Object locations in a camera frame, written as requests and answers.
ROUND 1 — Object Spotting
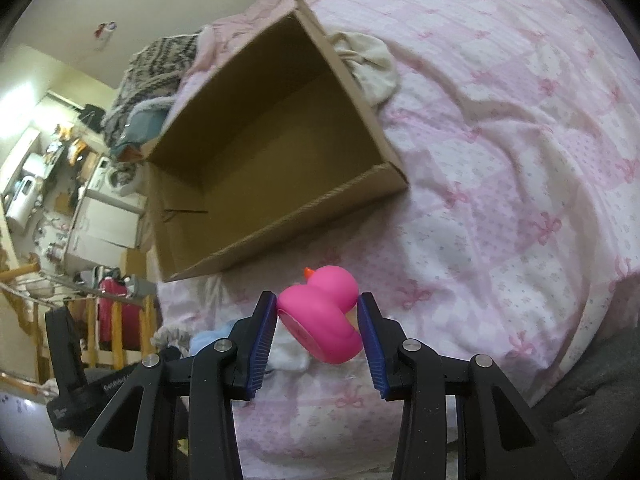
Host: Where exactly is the light blue plush toy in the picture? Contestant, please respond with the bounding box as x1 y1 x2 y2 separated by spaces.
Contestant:
189 321 234 356

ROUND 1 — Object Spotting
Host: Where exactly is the pink rubber duck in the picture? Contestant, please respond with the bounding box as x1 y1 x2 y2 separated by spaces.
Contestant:
277 266 362 364

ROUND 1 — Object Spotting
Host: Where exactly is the white sock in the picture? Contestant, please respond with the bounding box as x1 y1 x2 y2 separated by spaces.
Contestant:
267 325 310 373

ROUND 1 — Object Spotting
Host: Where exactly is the wooden chair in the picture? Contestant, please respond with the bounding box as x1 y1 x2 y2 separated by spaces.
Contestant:
39 292 160 370

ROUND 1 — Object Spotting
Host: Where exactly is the red bag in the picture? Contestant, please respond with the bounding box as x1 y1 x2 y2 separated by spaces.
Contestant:
96 276 142 352

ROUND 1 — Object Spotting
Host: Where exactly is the white washing machine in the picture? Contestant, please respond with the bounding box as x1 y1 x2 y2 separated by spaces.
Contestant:
86 157 146 216

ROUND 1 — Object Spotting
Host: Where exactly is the brown cardboard box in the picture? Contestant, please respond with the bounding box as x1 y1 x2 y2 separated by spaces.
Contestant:
143 0 408 282

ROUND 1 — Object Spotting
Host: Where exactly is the teal fur-trimmed jacket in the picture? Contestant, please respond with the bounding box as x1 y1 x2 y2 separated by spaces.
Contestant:
110 96 176 162

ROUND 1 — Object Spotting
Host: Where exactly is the pink patterned bed quilt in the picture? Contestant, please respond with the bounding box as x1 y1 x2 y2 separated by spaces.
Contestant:
155 0 640 474

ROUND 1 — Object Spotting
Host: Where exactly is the striped knit blanket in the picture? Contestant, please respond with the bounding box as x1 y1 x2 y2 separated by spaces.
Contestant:
101 34 198 148

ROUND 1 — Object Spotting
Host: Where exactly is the cream cloth beside box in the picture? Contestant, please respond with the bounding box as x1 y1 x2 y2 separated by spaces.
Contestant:
326 30 400 108

